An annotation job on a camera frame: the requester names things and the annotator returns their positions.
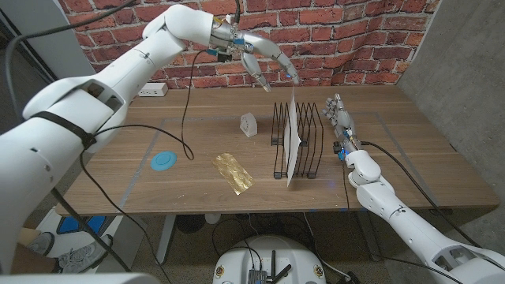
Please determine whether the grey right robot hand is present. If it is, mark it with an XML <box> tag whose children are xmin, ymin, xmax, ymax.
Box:
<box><xmin>321</xmin><ymin>93</ymin><xmax>363</xmax><ymax>162</ymax></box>

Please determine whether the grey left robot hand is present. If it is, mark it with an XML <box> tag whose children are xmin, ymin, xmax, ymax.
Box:
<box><xmin>210</xmin><ymin>17</ymin><xmax>301</xmax><ymax>94</ymax></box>

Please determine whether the black wire file holder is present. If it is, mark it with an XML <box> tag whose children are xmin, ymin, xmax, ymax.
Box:
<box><xmin>271</xmin><ymin>101</ymin><xmax>325</xmax><ymax>181</ymax></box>

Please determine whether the white paper file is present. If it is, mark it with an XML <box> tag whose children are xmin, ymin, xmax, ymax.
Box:
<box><xmin>282</xmin><ymin>86</ymin><xmax>303</xmax><ymax>188</ymax></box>

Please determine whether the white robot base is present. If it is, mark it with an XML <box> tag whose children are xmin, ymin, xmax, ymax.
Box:
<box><xmin>212</xmin><ymin>235</ymin><xmax>327</xmax><ymax>284</ymax></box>

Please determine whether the gold aluminum foil sheet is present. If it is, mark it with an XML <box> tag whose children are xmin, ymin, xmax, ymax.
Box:
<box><xmin>211</xmin><ymin>152</ymin><xmax>256</xmax><ymax>196</ymax></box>

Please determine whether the red brick print backdrop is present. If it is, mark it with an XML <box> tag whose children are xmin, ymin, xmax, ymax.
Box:
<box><xmin>58</xmin><ymin>0</ymin><xmax>441</xmax><ymax>114</ymax></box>

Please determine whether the small white desk clock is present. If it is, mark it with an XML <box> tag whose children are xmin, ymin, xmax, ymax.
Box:
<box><xmin>239</xmin><ymin>112</ymin><xmax>259</xmax><ymax>138</ymax></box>

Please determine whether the white power outlet box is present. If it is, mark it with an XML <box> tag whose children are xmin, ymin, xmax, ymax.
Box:
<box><xmin>137</xmin><ymin>81</ymin><xmax>169</xmax><ymax>98</ymax></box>

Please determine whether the grey table leg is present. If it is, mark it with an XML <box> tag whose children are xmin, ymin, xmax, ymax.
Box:
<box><xmin>357</xmin><ymin>211</ymin><xmax>383</xmax><ymax>263</ymax></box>

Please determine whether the blue round coaster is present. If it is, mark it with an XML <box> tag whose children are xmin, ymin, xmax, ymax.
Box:
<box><xmin>150</xmin><ymin>151</ymin><xmax>178</xmax><ymax>172</ymax></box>

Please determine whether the black antenna module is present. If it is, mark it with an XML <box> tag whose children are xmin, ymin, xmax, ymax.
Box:
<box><xmin>247</xmin><ymin>250</ymin><xmax>293</xmax><ymax>284</ymax></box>

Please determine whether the white table leg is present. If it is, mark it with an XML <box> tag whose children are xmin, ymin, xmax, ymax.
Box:
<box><xmin>155</xmin><ymin>214</ymin><xmax>178</xmax><ymax>266</ymax></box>

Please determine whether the blue foot pedal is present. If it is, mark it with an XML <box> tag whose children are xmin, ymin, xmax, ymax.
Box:
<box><xmin>57</xmin><ymin>215</ymin><xmax>82</xmax><ymax>236</ymax></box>
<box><xmin>81</xmin><ymin>215</ymin><xmax>107</xmax><ymax>237</ymax></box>

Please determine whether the grey sneaker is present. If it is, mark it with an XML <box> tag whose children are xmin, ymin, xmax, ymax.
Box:
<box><xmin>27</xmin><ymin>231</ymin><xmax>56</xmax><ymax>256</ymax></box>
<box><xmin>58</xmin><ymin>234</ymin><xmax>114</xmax><ymax>274</ymax></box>

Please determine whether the brown cardboard box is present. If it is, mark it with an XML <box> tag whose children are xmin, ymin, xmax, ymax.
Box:
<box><xmin>9</xmin><ymin>228</ymin><xmax>60</xmax><ymax>275</ymax></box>

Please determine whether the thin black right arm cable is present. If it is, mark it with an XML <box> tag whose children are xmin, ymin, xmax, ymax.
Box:
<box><xmin>342</xmin><ymin>159</ymin><xmax>465</xmax><ymax>284</ymax></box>

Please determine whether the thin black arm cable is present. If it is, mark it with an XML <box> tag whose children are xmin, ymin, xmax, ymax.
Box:
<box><xmin>78</xmin><ymin>49</ymin><xmax>208</xmax><ymax>284</ymax></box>
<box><xmin>342</xmin><ymin>159</ymin><xmax>465</xmax><ymax>284</ymax></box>

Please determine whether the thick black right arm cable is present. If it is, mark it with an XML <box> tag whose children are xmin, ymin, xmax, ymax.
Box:
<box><xmin>361</xmin><ymin>140</ymin><xmax>482</xmax><ymax>249</ymax></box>

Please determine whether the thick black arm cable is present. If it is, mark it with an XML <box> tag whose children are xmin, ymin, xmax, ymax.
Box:
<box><xmin>361</xmin><ymin>140</ymin><xmax>482</xmax><ymax>249</ymax></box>
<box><xmin>3</xmin><ymin>0</ymin><xmax>139</xmax><ymax>119</ymax></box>

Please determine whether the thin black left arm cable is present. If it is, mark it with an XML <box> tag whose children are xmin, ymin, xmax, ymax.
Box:
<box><xmin>78</xmin><ymin>49</ymin><xmax>208</xmax><ymax>284</ymax></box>

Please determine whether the black floor cable tangle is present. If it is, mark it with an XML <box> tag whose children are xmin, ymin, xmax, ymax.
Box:
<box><xmin>211</xmin><ymin>212</ymin><xmax>316</xmax><ymax>273</ymax></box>

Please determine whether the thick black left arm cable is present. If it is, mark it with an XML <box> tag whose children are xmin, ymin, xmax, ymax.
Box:
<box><xmin>3</xmin><ymin>0</ymin><xmax>139</xmax><ymax>119</ymax></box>

